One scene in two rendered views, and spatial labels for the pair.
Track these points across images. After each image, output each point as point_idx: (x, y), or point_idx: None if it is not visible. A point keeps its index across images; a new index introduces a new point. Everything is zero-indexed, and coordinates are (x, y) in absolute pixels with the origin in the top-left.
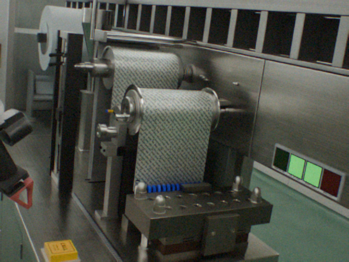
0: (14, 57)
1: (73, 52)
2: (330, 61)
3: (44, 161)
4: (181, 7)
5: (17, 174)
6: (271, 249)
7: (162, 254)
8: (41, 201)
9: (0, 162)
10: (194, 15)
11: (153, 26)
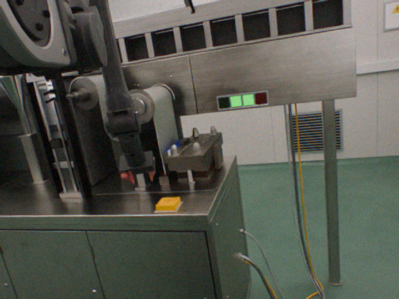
0: None
1: (60, 87)
2: (225, 43)
3: (33, 197)
4: None
5: (148, 156)
6: (230, 155)
7: (206, 177)
8: (91, 205)
9: (141, 148)
10: None
11: None
